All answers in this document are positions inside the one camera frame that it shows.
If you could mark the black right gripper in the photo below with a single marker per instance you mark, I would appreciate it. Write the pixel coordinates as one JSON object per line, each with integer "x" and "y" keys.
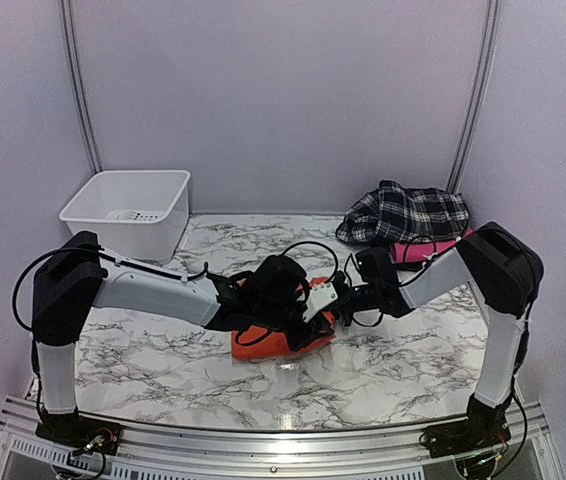
{"x": 345, "y": 317}

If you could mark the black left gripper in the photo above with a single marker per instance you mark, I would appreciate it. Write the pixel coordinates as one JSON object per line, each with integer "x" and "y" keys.
{"x": 314, "y": 331}

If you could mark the orange garment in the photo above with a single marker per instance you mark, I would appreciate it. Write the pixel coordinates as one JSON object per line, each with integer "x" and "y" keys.
{"x": 275, "y": 345}

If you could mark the black white plaid skirt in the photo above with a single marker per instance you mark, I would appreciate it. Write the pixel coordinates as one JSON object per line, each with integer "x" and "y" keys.
{"x": 393, "y": 213}

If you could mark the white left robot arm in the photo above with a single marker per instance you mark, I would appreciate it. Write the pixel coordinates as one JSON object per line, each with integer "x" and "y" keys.
{"x": 71, "y": 282}

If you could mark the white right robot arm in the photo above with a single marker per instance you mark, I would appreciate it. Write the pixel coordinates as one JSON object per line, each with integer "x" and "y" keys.
{"x": 507, "y": 273}

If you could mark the white plastic laundry bin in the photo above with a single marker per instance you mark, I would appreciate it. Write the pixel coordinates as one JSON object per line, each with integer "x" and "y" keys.
{"x": 141, "y": 214}

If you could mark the pink folded garment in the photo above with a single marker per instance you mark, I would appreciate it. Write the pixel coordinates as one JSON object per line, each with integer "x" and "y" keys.
{"x": 423, "y": 247}

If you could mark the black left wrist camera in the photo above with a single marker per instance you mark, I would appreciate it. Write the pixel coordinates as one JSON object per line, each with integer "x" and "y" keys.
{"x": 281, "y": 279}

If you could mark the right aluminium corner post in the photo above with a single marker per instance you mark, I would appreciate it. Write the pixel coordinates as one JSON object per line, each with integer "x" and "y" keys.
{"x": 480, "y": 84}

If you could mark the aluminium corner post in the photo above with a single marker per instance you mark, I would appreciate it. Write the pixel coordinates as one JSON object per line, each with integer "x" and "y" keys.
{"x": 480, "y": 84}
{"x": 70, "y": 41}

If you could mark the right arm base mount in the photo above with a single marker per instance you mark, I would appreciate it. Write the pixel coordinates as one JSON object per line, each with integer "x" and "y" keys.
{"x": 454, "y": 438}

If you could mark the aluminium front frame rail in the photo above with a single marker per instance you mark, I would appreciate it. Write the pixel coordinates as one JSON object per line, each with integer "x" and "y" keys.
{"x": 154, "y": 451}

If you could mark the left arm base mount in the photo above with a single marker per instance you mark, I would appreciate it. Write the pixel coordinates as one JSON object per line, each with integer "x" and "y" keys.
{"x": 77, "y": 431}

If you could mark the left aluminium corner post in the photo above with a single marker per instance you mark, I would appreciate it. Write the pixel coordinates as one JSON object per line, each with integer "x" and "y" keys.
{"x": 70, "y": 41}

